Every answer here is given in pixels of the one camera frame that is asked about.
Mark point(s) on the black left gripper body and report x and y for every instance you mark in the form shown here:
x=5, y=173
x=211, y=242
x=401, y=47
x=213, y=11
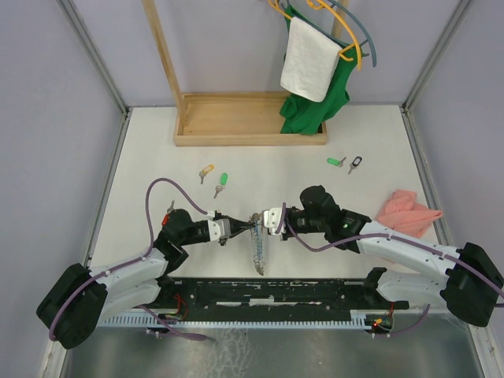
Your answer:
x=224, y=216

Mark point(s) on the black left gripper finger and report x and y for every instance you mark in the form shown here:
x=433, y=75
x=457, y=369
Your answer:
x=241, y=223
x=237, y=230

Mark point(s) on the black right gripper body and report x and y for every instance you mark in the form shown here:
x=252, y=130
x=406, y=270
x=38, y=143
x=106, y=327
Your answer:
x=298, y=220

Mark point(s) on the metal keyring holder with keys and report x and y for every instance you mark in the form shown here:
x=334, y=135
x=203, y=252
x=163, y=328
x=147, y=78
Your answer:
x=257, y=237

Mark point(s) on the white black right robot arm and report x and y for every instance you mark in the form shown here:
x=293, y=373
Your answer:
x=464, y=280

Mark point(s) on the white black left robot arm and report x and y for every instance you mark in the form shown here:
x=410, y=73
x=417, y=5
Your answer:
x=82, y=298

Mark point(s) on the key with light green tag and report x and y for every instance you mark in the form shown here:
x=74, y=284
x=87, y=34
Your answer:
x=221, y=185

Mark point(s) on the key with yellow tag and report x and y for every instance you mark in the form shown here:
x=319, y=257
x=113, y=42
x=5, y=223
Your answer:
x=204, y=172

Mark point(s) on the key with black tag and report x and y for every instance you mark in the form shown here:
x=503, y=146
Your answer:
x=354, y=164

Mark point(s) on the pink cloth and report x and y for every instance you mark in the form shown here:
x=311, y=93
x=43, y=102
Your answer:
x=403, y=213

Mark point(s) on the green shirt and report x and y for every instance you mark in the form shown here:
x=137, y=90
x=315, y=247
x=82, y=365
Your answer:
x=304, y=117

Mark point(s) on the wooden clothes rack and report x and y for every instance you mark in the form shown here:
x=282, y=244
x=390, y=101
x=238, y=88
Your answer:
x=227, y=118

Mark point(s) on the white towel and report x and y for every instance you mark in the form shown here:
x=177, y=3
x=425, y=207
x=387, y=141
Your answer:
x=309, y=63

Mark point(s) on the yellow clothes hanger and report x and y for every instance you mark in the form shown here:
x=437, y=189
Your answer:
x=338, y=9

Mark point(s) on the grey clothes hanger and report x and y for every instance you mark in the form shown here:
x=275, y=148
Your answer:
x=367, y=45

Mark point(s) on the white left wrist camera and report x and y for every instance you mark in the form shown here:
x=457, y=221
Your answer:
x=215, y=230

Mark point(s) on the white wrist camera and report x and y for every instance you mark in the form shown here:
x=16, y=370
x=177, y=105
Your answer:
x=272, y=221
x=215, y=230

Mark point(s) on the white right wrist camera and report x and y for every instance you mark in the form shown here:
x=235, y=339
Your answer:
x=272, y=221

